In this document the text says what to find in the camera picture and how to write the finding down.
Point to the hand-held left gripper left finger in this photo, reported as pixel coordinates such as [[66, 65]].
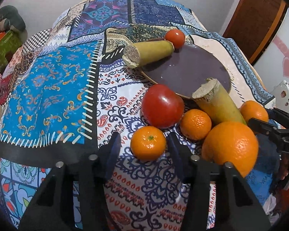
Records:
[[113, 152]]

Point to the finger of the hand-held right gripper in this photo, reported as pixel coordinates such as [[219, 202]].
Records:
[[285, 119], [265, 128]]

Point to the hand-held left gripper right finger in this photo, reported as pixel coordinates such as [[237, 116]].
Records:
[[175, 149]]

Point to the small orange mandarin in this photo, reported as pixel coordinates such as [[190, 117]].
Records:
[[253, 112], [195, 124], [148, 144]]

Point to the purple plate with wooden rim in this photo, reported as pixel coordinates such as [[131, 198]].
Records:
[[190, 69]]

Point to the person's right hand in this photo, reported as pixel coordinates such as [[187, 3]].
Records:
[[283, 170]]

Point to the white case with stickers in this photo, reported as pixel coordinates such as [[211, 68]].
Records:
[[283, 96]]

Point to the large orange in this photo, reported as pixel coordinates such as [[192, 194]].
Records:
[[230, 146]]

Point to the large red tomato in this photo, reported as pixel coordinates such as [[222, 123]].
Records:
[[162, 105]]

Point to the green sugarcane piece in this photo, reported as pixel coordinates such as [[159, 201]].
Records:
[[215, 101], [150, 53]]

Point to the white plastic bag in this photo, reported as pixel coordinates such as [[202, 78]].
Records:
[[272, 205]]

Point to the patchwork patterned tablecloth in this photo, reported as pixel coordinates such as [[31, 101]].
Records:
[[50, 89]]

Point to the brown wooden door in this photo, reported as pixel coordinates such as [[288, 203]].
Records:
[[255, 16]]

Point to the small red tomato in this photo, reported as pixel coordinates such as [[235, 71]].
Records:
[[174, 38]]

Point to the black white checkered cloth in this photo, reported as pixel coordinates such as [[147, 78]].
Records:
[[36, 39]]

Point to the green box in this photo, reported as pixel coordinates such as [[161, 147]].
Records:
[[4, 47]]

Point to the grey plush toy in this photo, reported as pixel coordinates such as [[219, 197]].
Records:
[[10, 18]]

